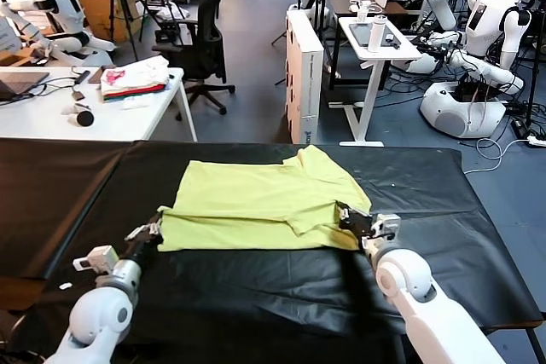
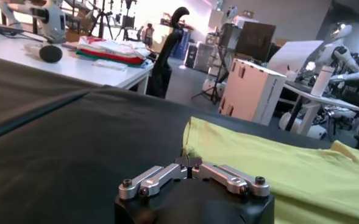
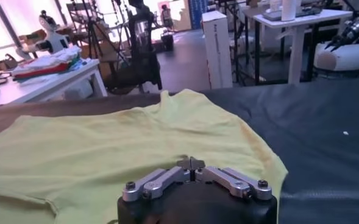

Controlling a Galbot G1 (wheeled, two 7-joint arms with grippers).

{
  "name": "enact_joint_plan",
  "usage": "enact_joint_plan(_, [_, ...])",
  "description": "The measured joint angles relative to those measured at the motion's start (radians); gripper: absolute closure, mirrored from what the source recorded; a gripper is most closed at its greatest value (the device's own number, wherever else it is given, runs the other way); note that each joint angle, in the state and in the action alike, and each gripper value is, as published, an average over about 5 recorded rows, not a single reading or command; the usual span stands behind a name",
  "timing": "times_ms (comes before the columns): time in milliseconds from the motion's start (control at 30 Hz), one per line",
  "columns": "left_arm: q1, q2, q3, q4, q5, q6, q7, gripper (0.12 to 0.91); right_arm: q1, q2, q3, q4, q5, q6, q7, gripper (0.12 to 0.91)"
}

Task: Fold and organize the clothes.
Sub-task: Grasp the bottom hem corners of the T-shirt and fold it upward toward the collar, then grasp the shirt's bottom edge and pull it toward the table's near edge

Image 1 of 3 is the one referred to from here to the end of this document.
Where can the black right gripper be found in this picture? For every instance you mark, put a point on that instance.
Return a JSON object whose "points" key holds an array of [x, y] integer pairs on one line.
{"points": [[356, 223]]}

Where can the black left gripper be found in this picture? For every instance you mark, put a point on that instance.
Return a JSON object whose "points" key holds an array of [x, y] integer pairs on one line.
{"points": [[147, 245]]}

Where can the yellow-green t-shirt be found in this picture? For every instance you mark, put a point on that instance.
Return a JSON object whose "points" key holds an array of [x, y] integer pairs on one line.
{"points": [[256, 202]]}

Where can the stack of folded clothes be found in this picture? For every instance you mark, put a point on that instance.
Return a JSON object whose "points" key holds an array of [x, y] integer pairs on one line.
{"points": [[136, 78]]}

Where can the black table cover cloth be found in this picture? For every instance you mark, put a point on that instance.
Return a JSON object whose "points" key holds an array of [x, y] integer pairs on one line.
{"points": [[42, 189], [256, 296]]}

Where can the black ball-shaped device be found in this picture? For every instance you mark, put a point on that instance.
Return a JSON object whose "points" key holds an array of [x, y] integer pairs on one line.
{"points": [[85, 119]]}

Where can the tall white cardboard box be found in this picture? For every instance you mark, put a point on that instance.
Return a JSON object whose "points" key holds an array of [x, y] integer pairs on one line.
{"points": [[305, 74]]}

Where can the white work table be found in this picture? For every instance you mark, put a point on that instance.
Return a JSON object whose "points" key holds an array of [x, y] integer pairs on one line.
{"points": [[42, 125]]}

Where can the white standing desk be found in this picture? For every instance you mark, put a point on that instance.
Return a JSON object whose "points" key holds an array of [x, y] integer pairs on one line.
{"points": [[375, 61]]}

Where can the white humanoid robot right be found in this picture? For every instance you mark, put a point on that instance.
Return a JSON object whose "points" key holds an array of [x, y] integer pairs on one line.
{"points": [[460, 108]]}

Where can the white humanoid robot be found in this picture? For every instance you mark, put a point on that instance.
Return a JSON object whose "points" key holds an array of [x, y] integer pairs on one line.
{"points": [[64, 1], [460, 108]]}

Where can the small black device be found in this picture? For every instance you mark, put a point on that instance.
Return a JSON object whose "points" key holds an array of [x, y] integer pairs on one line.
{"points": [[391, 41]]}

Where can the dark tablet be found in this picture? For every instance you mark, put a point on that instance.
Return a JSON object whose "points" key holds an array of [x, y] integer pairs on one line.
{"points": [[358, 33]]}

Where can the white bottle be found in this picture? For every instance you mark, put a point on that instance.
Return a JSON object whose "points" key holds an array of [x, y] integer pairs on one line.
{"points": [[375, 36]]}

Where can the black office chair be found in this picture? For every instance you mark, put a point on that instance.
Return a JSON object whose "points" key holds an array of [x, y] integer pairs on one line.
{"points": [[205, 48]]}

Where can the grey laptop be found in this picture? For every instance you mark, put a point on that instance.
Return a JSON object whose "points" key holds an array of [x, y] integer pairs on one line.
{"points": [[21, 80]]}

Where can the white handheld controller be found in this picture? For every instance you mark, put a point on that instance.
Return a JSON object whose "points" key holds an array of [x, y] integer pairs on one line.
{"points": [[362, 8]]}

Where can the white power strip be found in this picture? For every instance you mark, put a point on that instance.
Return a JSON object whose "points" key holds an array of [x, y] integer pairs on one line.
{"points": [[537, 140]]}

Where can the dark desk black legs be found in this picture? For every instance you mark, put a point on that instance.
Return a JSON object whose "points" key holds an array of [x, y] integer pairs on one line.
{"points": [[345, 1]]}

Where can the brown cardboard box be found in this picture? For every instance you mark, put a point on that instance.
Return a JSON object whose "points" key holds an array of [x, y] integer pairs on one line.
{"points": [[98, 14]]}

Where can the black light stand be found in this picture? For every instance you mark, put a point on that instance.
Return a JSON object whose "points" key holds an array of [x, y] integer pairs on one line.
{"points": [[534, 74]]}

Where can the white humanoid robot left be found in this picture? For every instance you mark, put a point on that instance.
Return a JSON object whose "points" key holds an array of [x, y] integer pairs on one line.
{"points": [[64, 1]]}

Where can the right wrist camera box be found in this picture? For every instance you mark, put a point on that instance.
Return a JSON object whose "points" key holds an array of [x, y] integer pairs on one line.
{"points": [[386, 223]]}

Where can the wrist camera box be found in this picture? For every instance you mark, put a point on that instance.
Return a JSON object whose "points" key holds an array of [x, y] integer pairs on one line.
{"points": [[386, 223], [100, 257]]}

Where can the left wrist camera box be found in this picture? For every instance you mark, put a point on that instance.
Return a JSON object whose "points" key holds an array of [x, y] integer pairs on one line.
{"points": [[100, 257]]}

